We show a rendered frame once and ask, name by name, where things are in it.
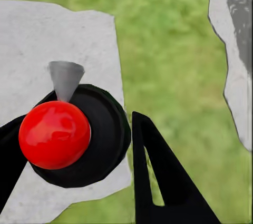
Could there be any pesticide atomizer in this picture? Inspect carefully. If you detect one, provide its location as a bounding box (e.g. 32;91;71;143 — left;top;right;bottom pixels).
18;60;133;189

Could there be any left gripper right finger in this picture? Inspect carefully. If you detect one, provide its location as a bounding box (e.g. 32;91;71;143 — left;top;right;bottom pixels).
132;111;221;224

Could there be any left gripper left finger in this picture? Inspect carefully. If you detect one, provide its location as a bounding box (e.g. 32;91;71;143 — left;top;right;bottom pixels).
0;115;28;214

